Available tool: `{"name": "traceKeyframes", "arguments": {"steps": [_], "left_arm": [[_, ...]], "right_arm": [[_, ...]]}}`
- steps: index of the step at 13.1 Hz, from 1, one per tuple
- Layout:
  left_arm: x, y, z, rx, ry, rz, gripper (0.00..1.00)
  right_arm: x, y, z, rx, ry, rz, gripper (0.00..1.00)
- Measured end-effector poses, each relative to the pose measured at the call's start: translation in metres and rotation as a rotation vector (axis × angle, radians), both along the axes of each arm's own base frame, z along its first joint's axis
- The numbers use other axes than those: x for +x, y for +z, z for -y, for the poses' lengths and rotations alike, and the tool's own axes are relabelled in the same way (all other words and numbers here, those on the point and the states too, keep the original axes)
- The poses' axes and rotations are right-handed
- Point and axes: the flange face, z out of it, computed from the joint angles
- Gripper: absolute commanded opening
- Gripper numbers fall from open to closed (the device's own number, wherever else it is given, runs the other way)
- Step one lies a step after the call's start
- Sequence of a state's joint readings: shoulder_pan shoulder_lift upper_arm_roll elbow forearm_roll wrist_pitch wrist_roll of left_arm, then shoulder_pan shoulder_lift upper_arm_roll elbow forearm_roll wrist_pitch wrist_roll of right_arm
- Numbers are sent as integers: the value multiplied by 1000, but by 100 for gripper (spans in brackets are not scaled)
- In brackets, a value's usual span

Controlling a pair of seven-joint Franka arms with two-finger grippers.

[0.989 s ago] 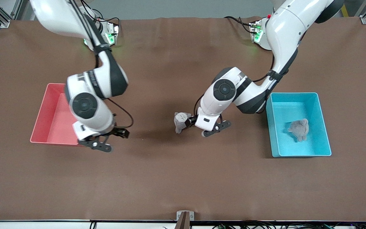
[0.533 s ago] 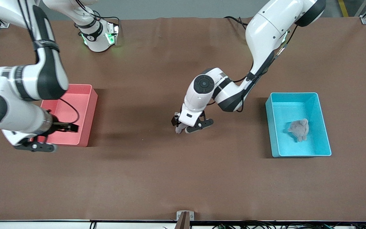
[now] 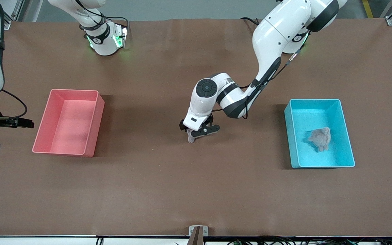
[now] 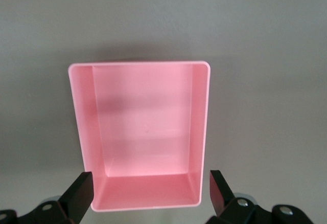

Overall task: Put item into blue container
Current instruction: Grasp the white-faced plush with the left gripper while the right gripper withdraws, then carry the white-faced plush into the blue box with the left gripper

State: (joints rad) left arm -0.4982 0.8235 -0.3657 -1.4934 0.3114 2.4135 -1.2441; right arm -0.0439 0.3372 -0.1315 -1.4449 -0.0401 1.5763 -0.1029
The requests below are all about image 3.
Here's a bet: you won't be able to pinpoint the grey pink plush toy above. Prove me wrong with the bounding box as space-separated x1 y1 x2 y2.
307 127 332 152

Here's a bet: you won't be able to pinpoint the pink plastic box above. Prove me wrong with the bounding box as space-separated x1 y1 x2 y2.
32 89 105 158

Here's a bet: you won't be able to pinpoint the blue plastic box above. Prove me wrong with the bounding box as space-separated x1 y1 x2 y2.
284 99 356 169

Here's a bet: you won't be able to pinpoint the brown table cover sheet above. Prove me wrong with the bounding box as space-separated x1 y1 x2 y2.
0 18 392 238

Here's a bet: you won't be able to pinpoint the brown slanted pole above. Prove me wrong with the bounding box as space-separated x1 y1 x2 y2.
186 227 205 245

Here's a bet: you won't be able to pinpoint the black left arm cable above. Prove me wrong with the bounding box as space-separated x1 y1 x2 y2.
213 31 310 119

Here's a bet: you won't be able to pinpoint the tangled black cables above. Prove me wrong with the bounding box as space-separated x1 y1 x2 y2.
227 236 392 245

